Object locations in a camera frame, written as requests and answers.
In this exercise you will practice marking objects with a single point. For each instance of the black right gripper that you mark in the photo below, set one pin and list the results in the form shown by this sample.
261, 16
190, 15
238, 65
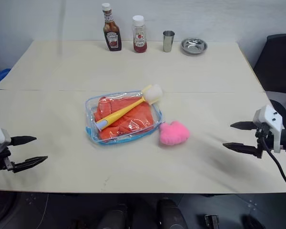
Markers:
267, 138

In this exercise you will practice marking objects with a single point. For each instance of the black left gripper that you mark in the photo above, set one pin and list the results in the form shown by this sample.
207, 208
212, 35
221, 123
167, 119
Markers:
0, 159

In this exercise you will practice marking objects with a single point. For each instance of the clear pouch with red cloth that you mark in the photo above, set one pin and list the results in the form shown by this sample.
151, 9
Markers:
124, 139

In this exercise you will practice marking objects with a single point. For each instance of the orange cloth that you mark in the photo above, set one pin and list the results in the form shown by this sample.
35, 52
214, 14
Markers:
135, 119

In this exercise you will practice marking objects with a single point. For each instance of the pink plush heart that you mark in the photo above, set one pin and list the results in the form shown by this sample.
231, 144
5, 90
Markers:
174, 133

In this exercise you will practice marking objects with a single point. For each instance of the black chair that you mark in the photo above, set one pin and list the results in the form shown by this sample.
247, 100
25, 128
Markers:
276, 64

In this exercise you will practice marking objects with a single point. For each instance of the blue round container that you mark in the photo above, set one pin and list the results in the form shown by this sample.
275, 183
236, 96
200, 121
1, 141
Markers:
0, 76

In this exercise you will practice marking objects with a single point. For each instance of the round stainless steel dish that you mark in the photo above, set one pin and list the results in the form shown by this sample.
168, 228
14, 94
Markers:
194, 45

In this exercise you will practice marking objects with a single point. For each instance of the yellow brush with sponge head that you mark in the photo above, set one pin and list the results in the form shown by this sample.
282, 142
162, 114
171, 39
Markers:
124, 112

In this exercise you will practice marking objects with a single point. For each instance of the stainless steel cup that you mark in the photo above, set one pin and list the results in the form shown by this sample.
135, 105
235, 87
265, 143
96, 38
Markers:
168, 41

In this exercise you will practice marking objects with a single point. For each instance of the clear ketchup bottle white cap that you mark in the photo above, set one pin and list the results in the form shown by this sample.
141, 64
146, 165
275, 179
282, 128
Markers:
140, 39

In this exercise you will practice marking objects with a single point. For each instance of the dark brown ketchup bottle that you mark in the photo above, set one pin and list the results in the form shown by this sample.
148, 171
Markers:
112, 35

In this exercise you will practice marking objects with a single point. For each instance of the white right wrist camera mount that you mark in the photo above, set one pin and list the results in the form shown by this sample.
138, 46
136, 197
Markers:
272, 119

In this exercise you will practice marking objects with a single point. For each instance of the small metal bracket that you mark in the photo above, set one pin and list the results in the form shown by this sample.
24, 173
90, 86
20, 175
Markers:
211, 221

